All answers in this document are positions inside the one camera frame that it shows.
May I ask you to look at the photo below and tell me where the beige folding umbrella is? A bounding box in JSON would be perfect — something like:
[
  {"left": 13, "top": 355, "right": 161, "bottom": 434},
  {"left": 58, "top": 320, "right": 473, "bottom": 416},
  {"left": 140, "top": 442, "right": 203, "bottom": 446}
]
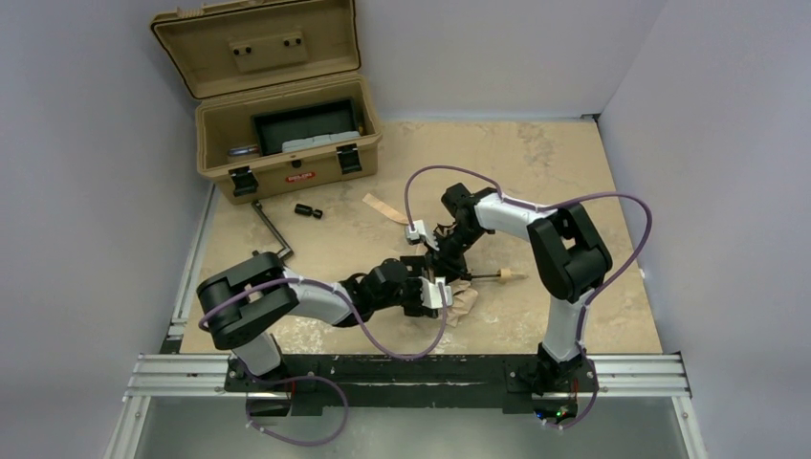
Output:
[{"left": 362, "top": 193, "right": 528, "bottom": 327}]

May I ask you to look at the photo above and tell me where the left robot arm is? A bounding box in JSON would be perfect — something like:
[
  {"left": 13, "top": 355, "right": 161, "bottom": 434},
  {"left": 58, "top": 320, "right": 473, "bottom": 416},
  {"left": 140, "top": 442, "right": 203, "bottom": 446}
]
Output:
[{"left": 196, "top": 252, "right": 452, "bottom": 381}]

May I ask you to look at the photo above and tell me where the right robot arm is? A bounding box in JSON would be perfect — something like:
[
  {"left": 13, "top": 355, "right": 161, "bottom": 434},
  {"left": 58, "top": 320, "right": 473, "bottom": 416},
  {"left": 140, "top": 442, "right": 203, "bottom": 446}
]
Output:
[{"left": 410, "top": 184, "right": 613, "bottom": 390}]

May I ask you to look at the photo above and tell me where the small black cylinder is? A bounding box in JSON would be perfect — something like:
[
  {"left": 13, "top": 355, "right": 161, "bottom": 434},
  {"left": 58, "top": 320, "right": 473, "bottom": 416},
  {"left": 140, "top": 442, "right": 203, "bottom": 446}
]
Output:
[{"left": 294, "top": 204, "right": 323, "bottom": 220}]

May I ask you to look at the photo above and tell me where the black hex key tool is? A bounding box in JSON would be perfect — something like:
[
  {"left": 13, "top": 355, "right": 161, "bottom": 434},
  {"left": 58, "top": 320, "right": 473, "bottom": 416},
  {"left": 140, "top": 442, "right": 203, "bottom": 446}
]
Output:
[{"left": 251, "top": 200, "right": 295, "bottom": 261}]

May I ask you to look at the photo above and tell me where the grey box in case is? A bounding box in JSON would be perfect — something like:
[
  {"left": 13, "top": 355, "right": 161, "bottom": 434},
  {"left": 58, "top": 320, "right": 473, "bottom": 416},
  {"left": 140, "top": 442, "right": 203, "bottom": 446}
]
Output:
[{"left": 281, "top": 131, "right": 361, "bottom": 153}]

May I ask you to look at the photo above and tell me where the black tray in case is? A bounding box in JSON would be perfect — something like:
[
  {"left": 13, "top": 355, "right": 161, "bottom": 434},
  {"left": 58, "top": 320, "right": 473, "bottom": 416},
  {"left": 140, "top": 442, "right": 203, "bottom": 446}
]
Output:
[{"left": 251, "top": 98, "right": 359, "bottom": 156}]

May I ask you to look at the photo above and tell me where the metal can in case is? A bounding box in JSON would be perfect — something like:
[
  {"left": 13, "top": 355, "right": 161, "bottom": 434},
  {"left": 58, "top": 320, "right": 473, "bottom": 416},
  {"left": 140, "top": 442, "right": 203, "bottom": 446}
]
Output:
[{"left": 228, "top": 144, "right": 261, "bottom": 157}]

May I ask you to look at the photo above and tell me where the tan hard case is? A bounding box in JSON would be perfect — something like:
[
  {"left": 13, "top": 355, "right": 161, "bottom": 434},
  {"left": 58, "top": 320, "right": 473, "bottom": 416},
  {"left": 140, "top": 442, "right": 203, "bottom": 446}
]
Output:
[{"left": 150, "top": 1, "right": 382, "bottom": 205}]

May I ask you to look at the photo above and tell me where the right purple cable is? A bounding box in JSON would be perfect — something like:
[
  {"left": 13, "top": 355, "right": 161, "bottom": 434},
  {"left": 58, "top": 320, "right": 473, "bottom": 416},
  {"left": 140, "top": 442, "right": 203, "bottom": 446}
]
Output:
[{"left": 404, "top": 165, "right": 654, "bottom": 432}]

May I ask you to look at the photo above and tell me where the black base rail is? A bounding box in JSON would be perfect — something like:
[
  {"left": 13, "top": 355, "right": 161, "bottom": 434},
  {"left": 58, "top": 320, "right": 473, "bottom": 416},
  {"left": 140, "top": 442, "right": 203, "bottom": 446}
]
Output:
[{"left": 223, "top": 354, "right": 599, "bottom": 422}]

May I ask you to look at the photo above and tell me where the aluminium frame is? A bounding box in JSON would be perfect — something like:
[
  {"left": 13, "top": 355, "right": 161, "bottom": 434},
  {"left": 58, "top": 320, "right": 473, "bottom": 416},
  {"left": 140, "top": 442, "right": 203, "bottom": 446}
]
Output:
[{"left": 104, "top": 186, "right": 695, "bottom": 459}]

